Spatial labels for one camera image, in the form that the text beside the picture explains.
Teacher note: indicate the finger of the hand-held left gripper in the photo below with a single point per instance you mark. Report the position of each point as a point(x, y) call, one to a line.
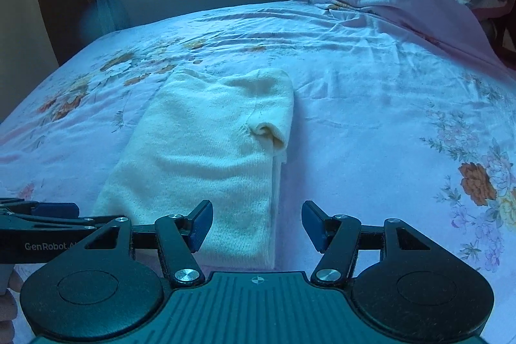
point(52, 222)
point(54, 210)

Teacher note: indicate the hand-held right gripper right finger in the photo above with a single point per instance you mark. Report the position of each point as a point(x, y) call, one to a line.
point(314, 225)

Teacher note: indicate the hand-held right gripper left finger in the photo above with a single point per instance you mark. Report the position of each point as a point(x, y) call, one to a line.
point(200, 225)

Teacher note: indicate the white knit sweater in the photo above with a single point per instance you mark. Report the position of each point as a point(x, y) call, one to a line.
point(193, 150)

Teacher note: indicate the person's left hand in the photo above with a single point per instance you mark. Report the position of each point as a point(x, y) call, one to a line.
point(8, 307)

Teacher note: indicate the floral bed sheet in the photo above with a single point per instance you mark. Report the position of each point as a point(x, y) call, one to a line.
point(363, 106)

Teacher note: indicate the pink blanket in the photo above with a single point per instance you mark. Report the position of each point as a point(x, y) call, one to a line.
point(403, 1)

